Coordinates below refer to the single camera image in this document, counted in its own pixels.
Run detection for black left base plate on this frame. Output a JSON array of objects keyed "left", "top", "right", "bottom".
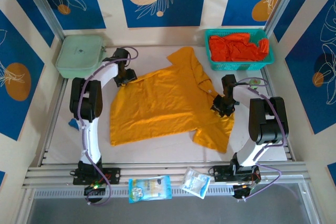
[{"left": 72, "top": 167, "right": 122, "bottom": 185}]

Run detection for yellow t-shirt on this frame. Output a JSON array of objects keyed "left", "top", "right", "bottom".
[{"left": 109, "top": 46, "right": 235, "bottom": 154}]

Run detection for grey perforated cable duct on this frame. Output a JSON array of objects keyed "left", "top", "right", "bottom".
[{"left": 34, "top": 184, "right": 302, "bottom": 200}]

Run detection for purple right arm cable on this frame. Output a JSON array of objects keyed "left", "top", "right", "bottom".
[{"left": 233, "top": 77, "right": 284, "bottom": 201}]

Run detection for green can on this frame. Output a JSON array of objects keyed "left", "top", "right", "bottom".
[{"left": 248, "top": 77, "right": 262, "bottom": 90}]

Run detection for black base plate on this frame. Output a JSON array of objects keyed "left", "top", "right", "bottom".
[
  {"left": 72, "top": 167, "right": 122, "bottom": 185},
  {"left": 213, "top": 165, "right": 260, "bottom": 183}
]

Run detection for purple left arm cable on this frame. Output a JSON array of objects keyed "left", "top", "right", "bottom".
[{"left": 78, "top": 47, "right": 139, "bottom": 207}]

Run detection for pale green lidded container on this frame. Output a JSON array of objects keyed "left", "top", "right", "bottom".
[{"left": 55, "top": 35, "right": 106, "bottom": 79}]

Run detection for black base connector board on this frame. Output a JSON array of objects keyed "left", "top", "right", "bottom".
[
  {"left": 83, "top": 184, "right": 107, "bottom": 196},
  {"left": 232, "top": 183, "right": 257, "bottom": 201}
]

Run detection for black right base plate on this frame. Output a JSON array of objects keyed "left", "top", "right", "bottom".
[{"left": 213, "top": 165, "right": 260, "bottom": 183}]

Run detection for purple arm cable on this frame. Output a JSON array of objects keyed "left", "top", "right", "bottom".
[
  {"left": 78, "top": 47, "right": 139, "bottom": 207},
  {"left": 233, "top": 77, "right": 284, "bottom": 201}
]

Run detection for blue yellow snack packet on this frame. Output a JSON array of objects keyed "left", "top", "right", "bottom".
[{"left": 128, "top": 175, "right": 173, "bottom": 204}]

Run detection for aluminium frame rail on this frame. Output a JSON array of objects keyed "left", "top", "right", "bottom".
[{"left": 22, "top": 162, "right": 309, "bottom": 187}]

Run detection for teal plastic basket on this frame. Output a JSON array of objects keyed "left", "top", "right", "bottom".
[{"left": 204, "top": 28, "right": 276, "bottom": 72}]

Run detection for aluminium corner post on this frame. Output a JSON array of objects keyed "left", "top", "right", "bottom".
[
  {"left": 264, "top": 0, "right": 307, "bottom": 36},
  {"left": 19, "top": 0, "right": 65, "bottom": 40}
]

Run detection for orange t-shirt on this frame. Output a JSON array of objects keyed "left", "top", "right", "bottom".
[{"left": 208, "top": 33, "right": 270, "bottom": 62}]

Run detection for small blue sponge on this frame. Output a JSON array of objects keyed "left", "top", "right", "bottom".
[{"left": 68, "top": 119, "right": 81, "bottom": 131}]

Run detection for white blue plastic packet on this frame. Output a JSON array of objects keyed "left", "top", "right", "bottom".
[{"left": 181, "top": 166, "right": 212, "bottom": 200}]

